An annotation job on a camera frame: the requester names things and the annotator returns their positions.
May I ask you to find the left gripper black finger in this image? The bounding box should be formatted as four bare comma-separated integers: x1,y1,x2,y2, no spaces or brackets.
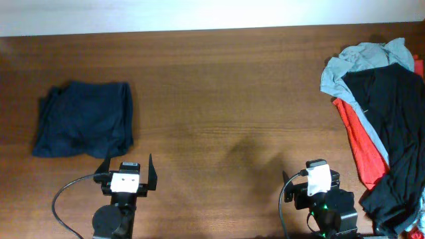
147,154,157,191
95,152,112,174

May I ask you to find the black t-shirt with white logo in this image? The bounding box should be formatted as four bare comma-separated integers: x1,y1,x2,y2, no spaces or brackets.
343,63,424,238

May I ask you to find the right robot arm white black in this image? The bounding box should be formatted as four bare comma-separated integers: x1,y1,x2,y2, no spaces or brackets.
278,170,361,239

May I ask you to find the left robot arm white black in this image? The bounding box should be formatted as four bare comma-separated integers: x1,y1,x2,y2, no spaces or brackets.
92,157,157,239

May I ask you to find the red garment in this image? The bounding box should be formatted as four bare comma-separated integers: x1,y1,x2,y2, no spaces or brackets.
333,72,424,235

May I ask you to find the folded navy blue garment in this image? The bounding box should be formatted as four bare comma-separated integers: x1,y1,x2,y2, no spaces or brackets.
32,82,133,159

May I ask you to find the grey t-shirt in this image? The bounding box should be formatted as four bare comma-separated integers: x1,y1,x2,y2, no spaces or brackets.
320,38,414,164

